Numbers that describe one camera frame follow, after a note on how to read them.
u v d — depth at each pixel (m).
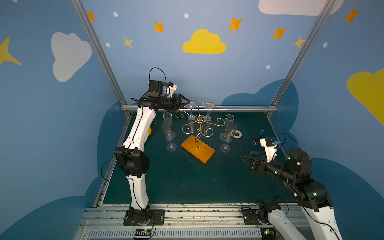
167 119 0.93
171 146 1.01
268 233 0.73
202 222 0.74
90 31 0.76
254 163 0.55
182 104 0.72
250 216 0.75
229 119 0.92
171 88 0.75
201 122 0.75
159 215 0.75
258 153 0.64
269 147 0.55
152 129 1.08
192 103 0.80
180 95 0.73
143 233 0.73
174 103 0.71
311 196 0.42
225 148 1.01
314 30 0.77
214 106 0.78
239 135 1.08
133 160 0.49
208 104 0.80
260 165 0.54
